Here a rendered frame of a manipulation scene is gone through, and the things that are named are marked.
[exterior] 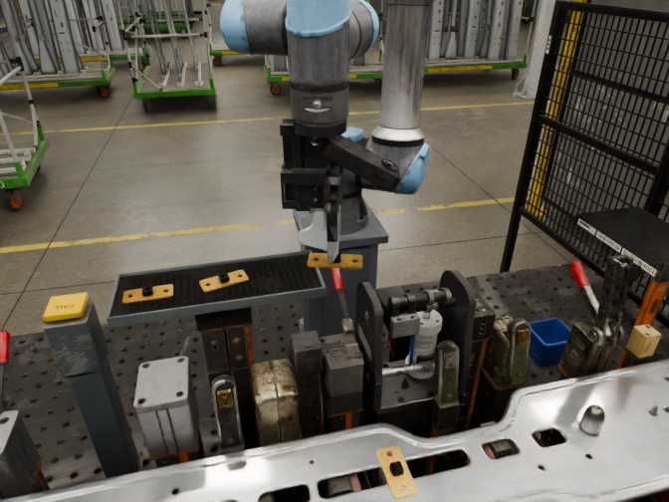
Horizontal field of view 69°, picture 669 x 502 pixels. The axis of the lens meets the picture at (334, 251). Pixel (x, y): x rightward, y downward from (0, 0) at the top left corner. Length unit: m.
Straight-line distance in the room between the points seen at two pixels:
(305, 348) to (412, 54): 0.61
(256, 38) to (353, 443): 0.63
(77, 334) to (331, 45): 0.64
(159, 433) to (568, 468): 0.63
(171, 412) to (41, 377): 0.81
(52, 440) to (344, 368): 0.79
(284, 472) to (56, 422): 0.75
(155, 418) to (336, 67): 0.56
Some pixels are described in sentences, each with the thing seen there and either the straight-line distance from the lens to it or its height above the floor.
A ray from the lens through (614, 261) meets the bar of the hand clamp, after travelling 0.98.
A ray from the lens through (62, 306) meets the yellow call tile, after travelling 0.96.
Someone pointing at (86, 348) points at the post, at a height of 1.09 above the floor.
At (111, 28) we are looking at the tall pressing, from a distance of 10.04.
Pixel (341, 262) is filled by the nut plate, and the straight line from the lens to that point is 0.74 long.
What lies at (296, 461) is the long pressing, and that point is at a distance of 0.82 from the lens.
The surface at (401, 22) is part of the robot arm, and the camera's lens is 1.05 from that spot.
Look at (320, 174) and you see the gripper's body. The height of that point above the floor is 1.42.
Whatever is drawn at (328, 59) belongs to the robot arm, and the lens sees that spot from 0.61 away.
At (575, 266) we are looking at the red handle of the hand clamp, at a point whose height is 1.14.
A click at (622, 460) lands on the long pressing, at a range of 0.94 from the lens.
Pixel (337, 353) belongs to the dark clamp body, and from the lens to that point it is 0.87.
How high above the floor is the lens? 1.67
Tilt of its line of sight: 31 degrees down
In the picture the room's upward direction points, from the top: straight up
